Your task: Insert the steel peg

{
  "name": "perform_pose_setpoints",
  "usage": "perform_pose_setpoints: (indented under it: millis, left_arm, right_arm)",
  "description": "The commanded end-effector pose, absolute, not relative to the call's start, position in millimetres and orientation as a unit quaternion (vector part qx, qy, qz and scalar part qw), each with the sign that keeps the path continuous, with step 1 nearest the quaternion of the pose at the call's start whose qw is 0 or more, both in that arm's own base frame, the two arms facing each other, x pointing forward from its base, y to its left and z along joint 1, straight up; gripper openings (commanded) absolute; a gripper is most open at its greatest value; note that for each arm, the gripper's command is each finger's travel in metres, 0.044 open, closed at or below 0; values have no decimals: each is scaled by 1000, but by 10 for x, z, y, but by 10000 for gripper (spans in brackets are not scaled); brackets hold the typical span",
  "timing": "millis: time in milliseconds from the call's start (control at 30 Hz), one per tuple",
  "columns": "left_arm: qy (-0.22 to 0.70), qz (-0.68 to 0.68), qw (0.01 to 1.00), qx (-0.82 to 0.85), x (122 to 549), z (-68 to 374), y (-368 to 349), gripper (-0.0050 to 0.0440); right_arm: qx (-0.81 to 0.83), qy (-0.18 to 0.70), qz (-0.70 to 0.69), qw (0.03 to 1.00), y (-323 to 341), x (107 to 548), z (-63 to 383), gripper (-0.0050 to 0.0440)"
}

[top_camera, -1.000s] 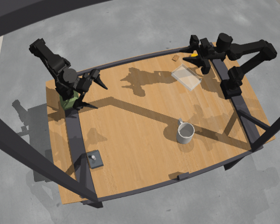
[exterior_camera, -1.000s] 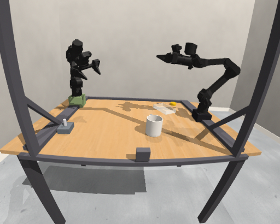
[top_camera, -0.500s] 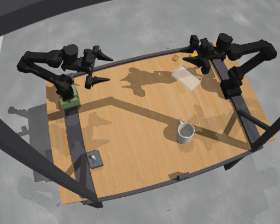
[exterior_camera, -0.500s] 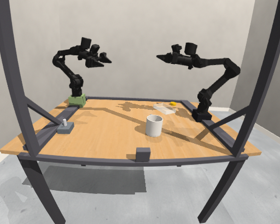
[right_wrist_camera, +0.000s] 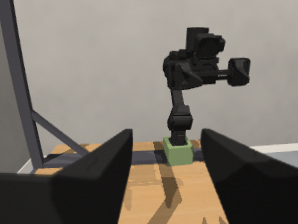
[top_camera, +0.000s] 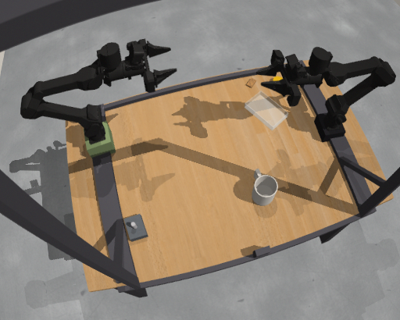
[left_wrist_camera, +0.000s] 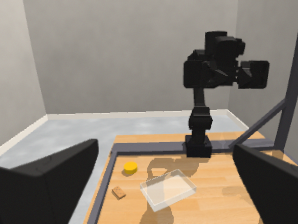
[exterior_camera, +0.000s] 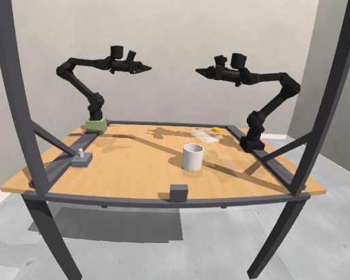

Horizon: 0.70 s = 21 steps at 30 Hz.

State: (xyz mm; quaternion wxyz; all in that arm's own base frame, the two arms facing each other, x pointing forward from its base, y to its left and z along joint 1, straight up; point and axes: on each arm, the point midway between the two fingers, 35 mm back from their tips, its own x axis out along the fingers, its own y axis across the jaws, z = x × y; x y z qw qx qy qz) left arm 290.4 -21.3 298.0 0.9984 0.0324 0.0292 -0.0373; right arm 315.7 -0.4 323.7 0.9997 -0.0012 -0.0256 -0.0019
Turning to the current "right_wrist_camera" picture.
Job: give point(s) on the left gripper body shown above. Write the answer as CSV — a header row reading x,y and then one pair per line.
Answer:
x,y
205,64

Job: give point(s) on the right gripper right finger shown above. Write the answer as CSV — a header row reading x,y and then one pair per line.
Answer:
x,y
252,187

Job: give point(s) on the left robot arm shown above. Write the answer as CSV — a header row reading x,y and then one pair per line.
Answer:
x,y
206,46

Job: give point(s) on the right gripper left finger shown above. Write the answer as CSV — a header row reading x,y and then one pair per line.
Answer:
x,y
89,191

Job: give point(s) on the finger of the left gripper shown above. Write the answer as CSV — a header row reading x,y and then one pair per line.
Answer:
x,y
240,77
190,81

